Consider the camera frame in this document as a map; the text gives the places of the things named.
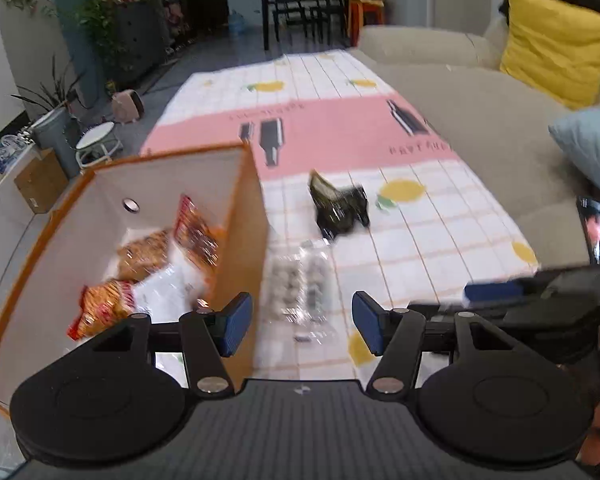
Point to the large leafy plant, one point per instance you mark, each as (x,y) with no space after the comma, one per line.
(107,25)

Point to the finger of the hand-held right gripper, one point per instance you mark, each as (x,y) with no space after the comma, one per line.
(460,310)
(495,291)

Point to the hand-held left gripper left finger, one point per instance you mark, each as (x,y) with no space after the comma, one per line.
(237,322)

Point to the red yellow chip bag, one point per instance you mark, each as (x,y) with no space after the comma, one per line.
(102,310)

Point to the dark cabinet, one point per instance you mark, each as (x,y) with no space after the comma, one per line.
(142,35)

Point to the dark green packet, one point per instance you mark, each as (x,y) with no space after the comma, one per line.
(337,207)

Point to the grey metal plant pot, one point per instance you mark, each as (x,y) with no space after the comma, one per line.
(55,132)

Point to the beige sofa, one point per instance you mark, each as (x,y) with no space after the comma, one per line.
(480,90)

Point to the pink white printed tablecloth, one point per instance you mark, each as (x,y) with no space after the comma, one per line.
(330,120)

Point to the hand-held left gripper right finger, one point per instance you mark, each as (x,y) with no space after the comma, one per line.
(367,322)

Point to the yellow cushion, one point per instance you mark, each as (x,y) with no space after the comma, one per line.
(555,45)

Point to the clear packet of white balls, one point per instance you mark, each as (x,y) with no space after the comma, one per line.
(300,280)

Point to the orange cardboard box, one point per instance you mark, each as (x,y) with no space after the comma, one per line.
(180,175)

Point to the pink bag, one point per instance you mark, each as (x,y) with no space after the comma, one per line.
(127,105)

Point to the light blue cushion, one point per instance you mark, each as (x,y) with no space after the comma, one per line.
(590,145)

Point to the blue water bottle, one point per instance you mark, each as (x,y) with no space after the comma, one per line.
(236,22)

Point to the white round stool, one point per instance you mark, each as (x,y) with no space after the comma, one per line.
(97,140)

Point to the orange stool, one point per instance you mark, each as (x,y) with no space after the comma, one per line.
(366,10)

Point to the clear packet of spicy strips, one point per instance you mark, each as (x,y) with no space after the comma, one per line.
(196,235)

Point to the brown cardboard box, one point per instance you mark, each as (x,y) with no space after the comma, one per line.
(40,182)

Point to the smartphone with lit screen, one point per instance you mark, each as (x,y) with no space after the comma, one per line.
(599,232)

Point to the clear packet of orange nuts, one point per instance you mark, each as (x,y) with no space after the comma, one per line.
(142,255)

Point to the white low cabinet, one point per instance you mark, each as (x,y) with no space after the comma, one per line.
(2,210)

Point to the clutter of small toys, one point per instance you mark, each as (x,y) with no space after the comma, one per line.
(2,152)

